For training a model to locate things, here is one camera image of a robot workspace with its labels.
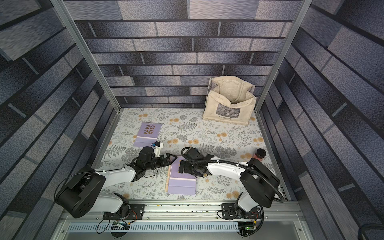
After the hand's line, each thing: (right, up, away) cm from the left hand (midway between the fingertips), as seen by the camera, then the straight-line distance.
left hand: (174, 158), depth 86 cm
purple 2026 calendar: (+3, -13, -5) cm, 14 cm away
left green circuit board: (-23, -29, -15) cm, 40 cm away
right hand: (+6, -6, -1) cm, 9 cm away
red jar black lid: (+52, +2, +2) cm, 52 cm away
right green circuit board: (+38, -29, -15) cm, 50 cm away
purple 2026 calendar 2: (-21, +13, +18) cm, 30 cm away
